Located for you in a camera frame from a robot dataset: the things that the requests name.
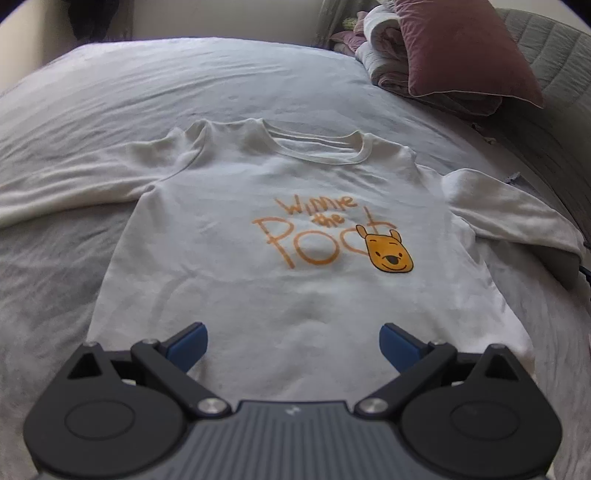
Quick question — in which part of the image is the white printed sweatshirt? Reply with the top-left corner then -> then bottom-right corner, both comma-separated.
0,117 -> 585,402

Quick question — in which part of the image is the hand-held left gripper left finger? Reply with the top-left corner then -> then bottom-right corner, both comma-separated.
60,322 -> 232,418

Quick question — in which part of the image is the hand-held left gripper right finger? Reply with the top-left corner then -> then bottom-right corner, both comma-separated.
355,323 -> 532,418

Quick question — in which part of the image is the folded grey duvet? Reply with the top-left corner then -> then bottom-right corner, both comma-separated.
330,4 -> 504,116

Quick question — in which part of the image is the dark hanging jacket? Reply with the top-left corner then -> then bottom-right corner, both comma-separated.
65,0 -> 122,41

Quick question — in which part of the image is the pink pillow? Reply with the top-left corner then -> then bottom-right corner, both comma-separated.
392,0 -> 544,109

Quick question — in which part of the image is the bed with grey sheet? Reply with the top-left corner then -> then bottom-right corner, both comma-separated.
0,34 -> 591,480

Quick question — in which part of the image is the grey curtain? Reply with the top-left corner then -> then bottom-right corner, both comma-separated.
318,0 -> 346,47

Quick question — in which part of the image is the grey quilted bedspread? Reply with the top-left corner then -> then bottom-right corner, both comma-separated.
480,7 -> 591,232

